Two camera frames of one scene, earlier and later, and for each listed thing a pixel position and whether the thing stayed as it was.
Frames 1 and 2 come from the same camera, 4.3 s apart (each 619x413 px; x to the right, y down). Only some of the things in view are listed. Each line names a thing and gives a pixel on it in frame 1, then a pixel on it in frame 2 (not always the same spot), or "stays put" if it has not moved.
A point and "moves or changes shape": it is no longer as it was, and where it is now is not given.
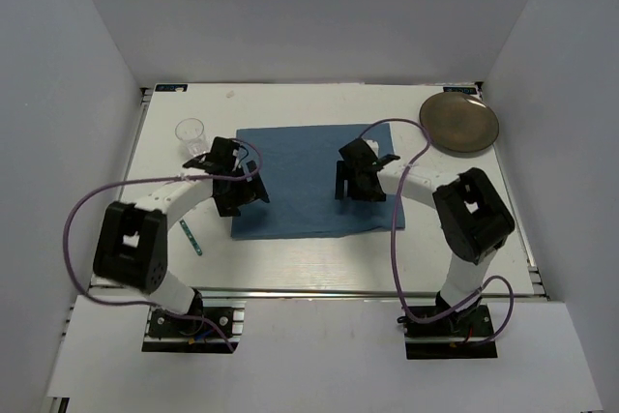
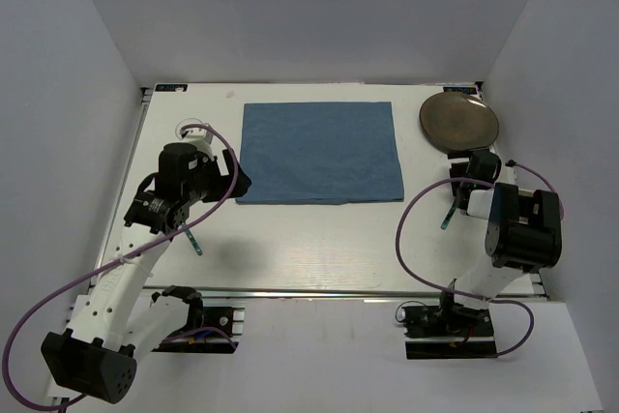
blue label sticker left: (170, 87) stays put
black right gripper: (353, 191) → (457, 167)
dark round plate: (459, 122) stays put
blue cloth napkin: (298, 169) moves or changes shape
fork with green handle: (191, 238) stays put
